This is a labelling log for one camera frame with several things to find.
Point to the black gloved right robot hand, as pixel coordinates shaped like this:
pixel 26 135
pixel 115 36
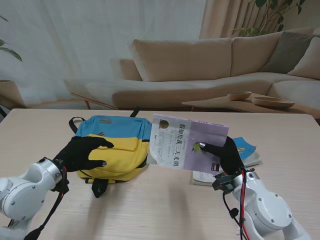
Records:
pixel 230 157

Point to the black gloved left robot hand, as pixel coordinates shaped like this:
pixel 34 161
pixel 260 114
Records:
pixel 77 155

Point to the blue cover book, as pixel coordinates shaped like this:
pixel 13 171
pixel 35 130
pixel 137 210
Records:
pixel 243 147

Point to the teal cover book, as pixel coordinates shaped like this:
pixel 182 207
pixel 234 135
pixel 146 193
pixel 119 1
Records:
pixel 202 178

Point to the blue and yellow school bag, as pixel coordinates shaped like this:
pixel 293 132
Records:
pixel 120 150

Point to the purple cover book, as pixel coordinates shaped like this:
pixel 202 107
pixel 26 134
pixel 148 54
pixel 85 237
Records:
pixel 180 140

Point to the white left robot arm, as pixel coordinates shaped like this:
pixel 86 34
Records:
pixel 25 187

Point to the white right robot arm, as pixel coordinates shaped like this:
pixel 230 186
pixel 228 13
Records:
pixel 267 212

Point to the wooden coffee table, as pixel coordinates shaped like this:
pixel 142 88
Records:
pixel 212 103

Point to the small wooden bowl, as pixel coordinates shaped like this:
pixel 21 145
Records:
pixel 240 95

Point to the large shallow wooden bowl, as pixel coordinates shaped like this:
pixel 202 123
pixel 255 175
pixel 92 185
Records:
pixel 272 102

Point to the brown plant pot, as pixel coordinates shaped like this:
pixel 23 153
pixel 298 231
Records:
pixel 10 95

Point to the beige sofa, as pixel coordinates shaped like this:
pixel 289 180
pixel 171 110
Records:
pixel 175 62

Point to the grey cushion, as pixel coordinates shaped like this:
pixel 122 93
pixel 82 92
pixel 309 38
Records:
pixel 287 52

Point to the dark green long-leaf plant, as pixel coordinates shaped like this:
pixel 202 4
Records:
pixel 12 53

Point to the beige cushion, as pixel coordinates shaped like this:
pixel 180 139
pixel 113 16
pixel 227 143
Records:
pixel 308 62

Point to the tall green leafy plant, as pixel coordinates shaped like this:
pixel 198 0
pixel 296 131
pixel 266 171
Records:
pixel 246 31

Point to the beige curtain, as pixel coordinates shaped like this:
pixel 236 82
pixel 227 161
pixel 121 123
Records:
pixel 220 20

